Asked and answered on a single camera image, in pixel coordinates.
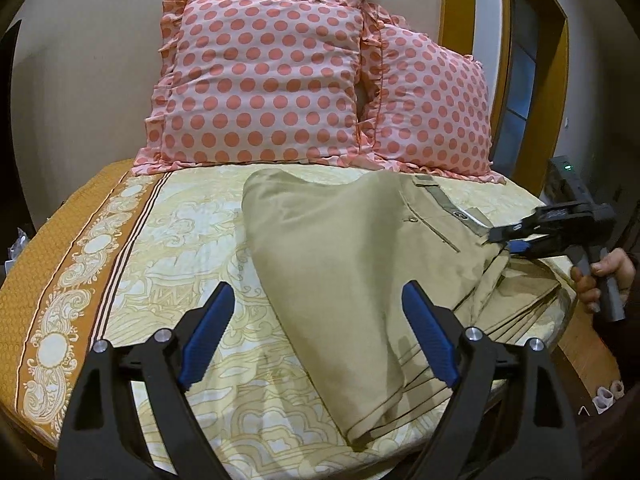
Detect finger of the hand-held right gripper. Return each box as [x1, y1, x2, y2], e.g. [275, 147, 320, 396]
[506, 237, 548, 257]
[487, 211, 544, 245]

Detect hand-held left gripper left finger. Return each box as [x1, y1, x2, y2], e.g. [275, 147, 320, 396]
[55, 282, 235, 480]

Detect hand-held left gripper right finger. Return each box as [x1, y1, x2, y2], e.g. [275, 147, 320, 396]
[403, 281, 583, 480]

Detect khaki pants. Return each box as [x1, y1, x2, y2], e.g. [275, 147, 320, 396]
[242, 167, 564, 449]

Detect person's right hand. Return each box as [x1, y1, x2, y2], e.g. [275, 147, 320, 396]
[571, 248, 637, 314]

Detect bed with yellow patterned sheet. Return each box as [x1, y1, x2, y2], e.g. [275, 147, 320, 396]
[0, 159, 576, 480]

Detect small pink polka dot pillow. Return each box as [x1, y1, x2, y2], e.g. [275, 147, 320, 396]
[356, 2, 507, 184]

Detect glass window pane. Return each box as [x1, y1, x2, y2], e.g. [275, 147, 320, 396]
[504, 0, 547, 122]

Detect small white tubes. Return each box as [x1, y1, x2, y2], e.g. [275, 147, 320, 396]
[592, 381, 627, 415]

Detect crumpled clear plastic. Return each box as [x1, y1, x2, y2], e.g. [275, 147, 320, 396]
[6, 226, 34, 264]

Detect large pink polka dot pillow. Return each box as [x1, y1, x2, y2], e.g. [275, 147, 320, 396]
[132, 0, 382, 175]

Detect wooden bed frame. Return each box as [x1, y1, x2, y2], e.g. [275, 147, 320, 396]
[545, 255, 624, 413]

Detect wooden door frame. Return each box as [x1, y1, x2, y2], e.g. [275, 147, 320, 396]
[439, 0, 572, 197]

